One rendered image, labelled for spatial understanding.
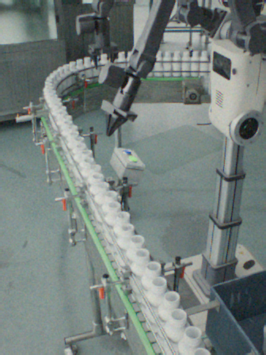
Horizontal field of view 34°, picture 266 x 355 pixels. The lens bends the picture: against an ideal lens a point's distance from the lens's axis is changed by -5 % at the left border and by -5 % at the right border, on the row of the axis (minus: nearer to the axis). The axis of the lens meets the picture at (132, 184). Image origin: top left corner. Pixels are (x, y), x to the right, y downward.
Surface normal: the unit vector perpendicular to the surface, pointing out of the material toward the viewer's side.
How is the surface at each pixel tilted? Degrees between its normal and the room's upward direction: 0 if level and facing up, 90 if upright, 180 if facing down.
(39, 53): 90
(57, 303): 0
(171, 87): 90
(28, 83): 90
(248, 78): 90
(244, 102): 101
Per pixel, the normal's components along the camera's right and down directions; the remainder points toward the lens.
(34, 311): -0.01, -0.85
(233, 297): 0.33, 0.49
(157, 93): 0.03, 0.52
